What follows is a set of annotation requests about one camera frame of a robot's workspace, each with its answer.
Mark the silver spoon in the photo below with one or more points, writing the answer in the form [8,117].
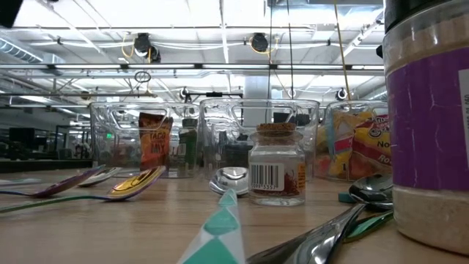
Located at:
[100,176]

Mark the green-lid spice jar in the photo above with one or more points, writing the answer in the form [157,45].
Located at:
[188,146]

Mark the purple-label jar black lid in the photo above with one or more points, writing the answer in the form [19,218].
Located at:
[428,128]

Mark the black monitor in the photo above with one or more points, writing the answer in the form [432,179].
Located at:
[293,119]

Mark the small cork-stoppered glass jar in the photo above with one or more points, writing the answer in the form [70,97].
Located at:
[276,154]

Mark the clear plastic bin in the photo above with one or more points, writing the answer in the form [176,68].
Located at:
[110,146]
[351,107]
[220,128]

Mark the red ramen packet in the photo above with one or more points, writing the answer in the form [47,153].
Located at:
[370,157]

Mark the silver ventilation duct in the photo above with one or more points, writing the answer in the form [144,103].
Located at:
[18,51]

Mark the long ceiling rail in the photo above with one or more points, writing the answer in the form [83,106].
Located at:
[91,66]

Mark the yellow ramen packet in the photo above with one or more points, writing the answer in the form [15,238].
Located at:
[348,121]

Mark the brown taco mix packet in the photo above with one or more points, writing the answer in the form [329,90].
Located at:
[155,143]

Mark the purple-bowled iridescent spoon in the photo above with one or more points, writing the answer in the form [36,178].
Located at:
[366,225]

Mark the black spoon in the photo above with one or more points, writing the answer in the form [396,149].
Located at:
[372,190]

